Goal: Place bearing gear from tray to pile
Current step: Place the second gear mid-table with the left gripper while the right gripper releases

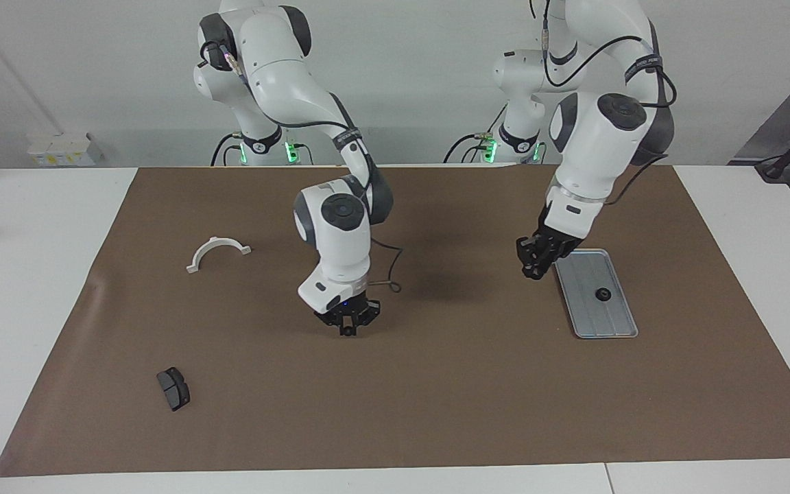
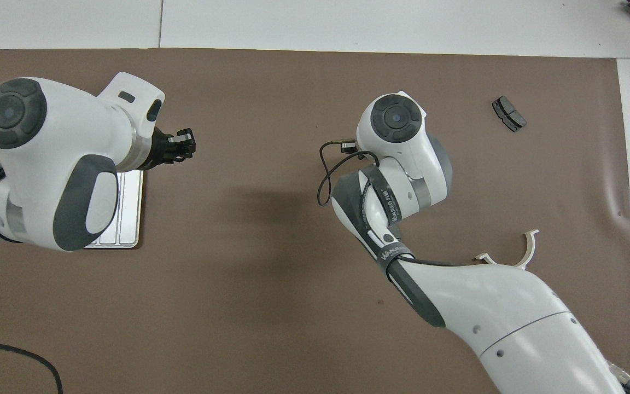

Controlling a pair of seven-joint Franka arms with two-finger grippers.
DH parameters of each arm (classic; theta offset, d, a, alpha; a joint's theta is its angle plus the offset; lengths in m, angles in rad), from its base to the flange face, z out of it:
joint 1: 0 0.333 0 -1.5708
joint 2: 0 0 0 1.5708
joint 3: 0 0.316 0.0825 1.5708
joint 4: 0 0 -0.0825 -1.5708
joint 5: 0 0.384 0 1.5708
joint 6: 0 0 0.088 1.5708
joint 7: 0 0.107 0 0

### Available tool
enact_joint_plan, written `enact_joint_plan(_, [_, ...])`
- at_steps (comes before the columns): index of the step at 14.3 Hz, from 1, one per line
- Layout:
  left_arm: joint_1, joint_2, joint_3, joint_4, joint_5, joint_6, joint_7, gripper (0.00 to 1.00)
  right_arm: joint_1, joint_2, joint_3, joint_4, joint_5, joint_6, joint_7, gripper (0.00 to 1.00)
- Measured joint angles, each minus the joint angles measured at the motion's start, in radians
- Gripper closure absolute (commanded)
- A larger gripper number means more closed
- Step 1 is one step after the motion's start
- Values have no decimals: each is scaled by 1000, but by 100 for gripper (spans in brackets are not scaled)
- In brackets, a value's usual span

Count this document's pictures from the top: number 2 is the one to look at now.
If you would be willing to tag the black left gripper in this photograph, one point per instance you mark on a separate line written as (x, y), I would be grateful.
(163, 148)

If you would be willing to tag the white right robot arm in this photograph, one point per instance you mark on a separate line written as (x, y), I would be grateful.
(484, 306)

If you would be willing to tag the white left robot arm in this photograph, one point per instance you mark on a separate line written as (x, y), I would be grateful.
(74, 137)

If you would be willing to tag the silver metal tray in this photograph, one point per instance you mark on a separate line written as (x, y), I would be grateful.
(129, 219)

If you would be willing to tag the brown paper table mat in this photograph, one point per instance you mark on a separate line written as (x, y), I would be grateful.
(238, 328)

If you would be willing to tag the dark grooved brake pad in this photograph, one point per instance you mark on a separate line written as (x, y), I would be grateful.
(509, 114)

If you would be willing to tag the white semicircular plastic bracket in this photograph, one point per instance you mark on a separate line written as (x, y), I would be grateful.
(531, 249)

